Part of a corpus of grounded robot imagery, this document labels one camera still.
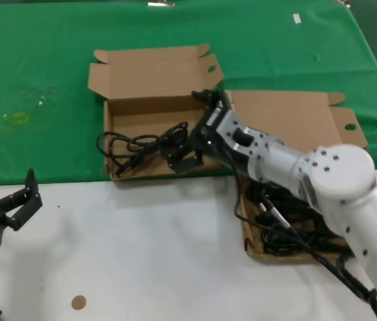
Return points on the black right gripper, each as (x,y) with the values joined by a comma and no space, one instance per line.
(205,140)

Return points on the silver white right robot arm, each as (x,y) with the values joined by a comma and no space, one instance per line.
(335,174)

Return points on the cardboard box with oval hole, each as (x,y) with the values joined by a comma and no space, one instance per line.
(155,73)

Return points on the cardboard box with round hole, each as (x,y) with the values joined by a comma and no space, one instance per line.
(292,117)

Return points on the round brown sticker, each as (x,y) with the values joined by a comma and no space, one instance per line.
(78,302)

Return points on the metal cloth clip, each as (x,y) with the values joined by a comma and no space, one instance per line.
(160,4)
(343,2)

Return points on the white tape strip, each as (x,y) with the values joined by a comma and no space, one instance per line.
(296,18)

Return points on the green tablecloth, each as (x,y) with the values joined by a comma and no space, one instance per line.
(41,50)

